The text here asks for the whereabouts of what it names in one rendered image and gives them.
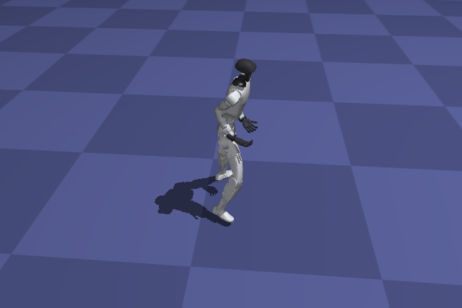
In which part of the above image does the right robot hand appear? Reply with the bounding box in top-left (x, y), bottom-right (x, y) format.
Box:
top-left (227, 134), bottom-right (253, 147)

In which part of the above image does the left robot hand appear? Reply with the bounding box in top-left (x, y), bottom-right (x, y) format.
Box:
top-left (238, 115), bottom-right (258, 133)

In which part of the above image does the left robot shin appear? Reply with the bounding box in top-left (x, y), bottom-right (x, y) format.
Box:
top-left (217, 147), bottom-right (228, 175)

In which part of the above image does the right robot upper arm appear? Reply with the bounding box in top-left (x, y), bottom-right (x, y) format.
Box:
top-left (215, 90), bottom-right (241, 116)

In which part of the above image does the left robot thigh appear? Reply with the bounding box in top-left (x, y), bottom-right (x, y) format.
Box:
top-left (218, 126), bottom-right (236, 158)

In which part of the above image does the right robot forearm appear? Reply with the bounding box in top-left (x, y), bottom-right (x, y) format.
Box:
top-left (214, 110), bottom-right (234, 140)

